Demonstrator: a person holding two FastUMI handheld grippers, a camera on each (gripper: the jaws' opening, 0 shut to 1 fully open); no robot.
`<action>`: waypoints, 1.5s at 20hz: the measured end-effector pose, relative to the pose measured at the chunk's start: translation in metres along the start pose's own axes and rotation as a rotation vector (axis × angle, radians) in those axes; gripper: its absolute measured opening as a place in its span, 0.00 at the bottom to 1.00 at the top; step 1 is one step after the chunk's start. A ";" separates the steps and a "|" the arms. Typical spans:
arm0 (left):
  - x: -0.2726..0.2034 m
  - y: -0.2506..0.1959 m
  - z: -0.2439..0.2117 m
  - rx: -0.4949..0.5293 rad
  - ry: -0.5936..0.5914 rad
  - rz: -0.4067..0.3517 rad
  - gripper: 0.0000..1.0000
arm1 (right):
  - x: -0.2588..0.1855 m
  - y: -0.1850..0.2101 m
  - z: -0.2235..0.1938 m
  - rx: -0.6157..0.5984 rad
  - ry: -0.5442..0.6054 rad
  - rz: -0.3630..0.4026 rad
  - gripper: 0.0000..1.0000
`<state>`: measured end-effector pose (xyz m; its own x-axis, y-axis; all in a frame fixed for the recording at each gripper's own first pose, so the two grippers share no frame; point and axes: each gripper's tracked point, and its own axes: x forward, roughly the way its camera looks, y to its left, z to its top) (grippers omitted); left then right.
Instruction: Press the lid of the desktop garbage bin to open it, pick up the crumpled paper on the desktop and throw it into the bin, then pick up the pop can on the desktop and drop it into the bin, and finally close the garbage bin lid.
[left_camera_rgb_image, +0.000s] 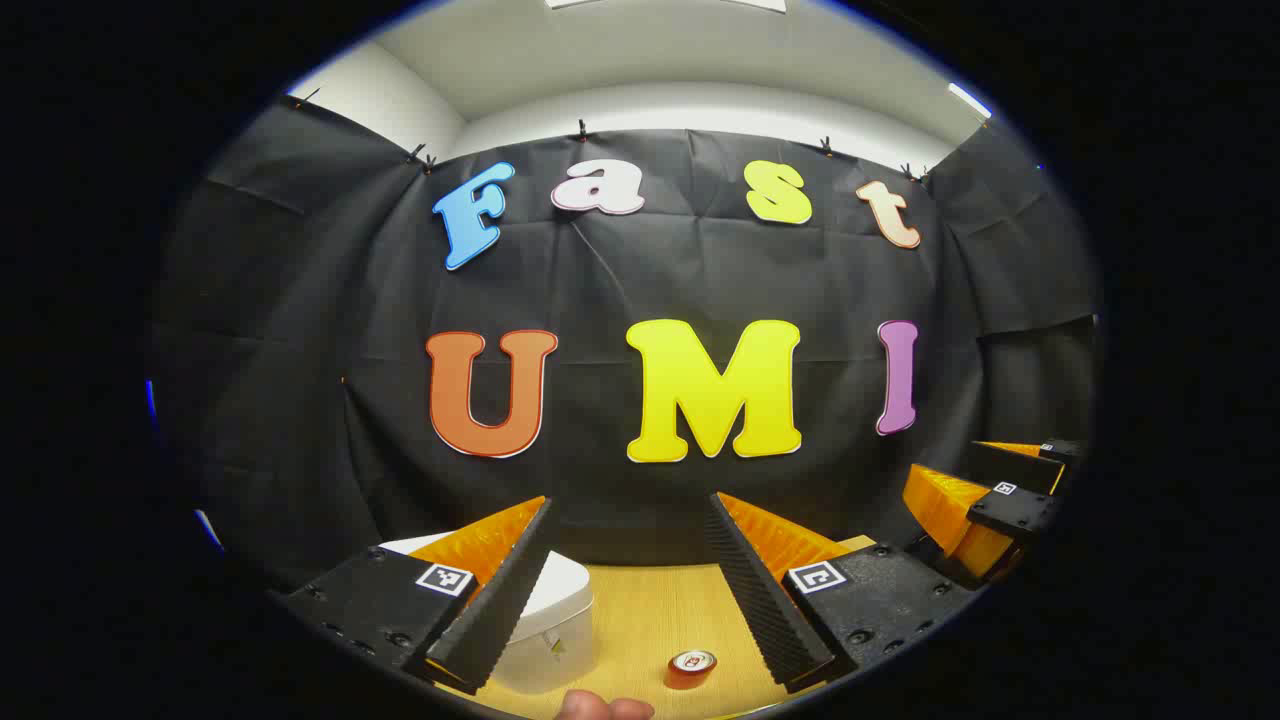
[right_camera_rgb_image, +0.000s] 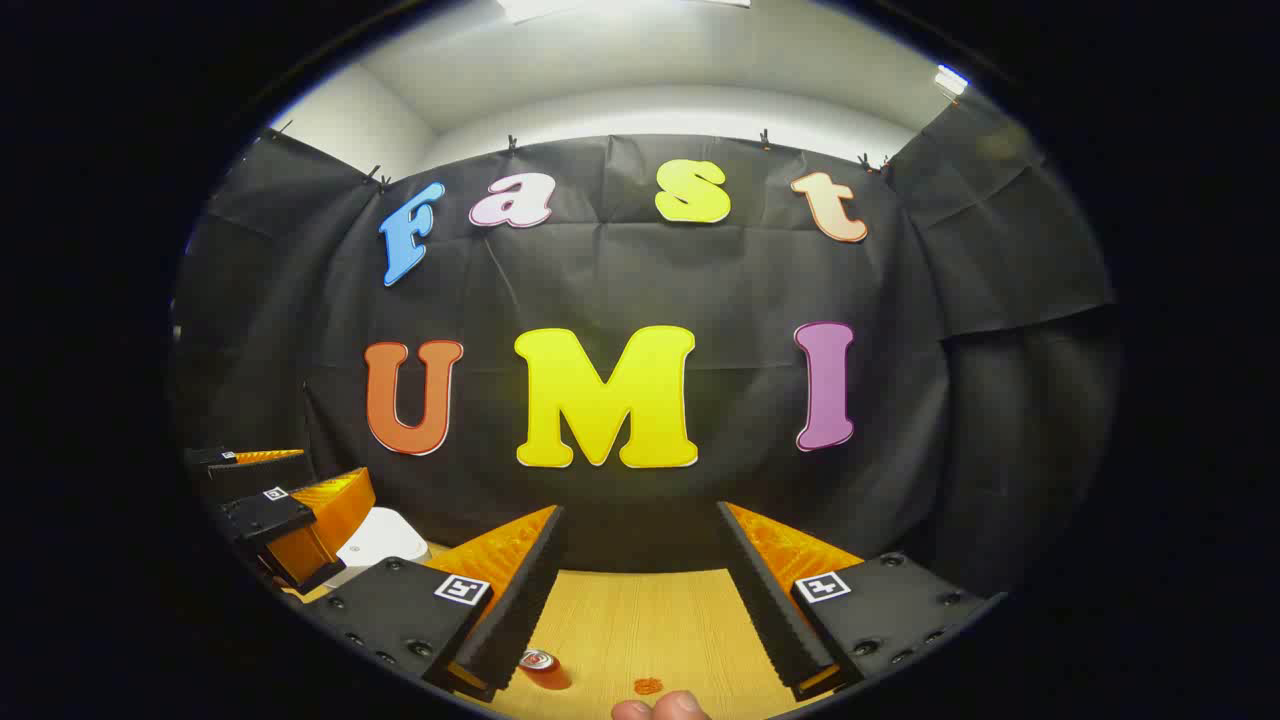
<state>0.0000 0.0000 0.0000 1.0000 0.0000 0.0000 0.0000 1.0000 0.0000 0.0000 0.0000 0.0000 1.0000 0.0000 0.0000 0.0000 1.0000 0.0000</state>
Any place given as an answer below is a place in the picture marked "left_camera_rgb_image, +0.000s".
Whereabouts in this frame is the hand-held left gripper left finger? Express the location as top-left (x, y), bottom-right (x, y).
top-left (285, 496), bottom-right (554, 694)

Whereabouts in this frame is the white desktop garbage bin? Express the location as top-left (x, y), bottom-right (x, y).
top-left (380, 535), bottom-right (596, 696)

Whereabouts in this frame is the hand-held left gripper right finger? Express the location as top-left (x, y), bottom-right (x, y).
top-left (703, 491), bottom-right (978, 691)

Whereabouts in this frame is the black backdrop cloth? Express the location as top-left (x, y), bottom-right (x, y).
top-left (150, 95), bottom-right (1101, 591)

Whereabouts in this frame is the wooden desktop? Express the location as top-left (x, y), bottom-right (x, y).
top-left (440, 533), bottom-right (881, 720)

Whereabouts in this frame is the red pop can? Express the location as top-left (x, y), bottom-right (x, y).
top-left (664, 649), bottom-right (720, 691)

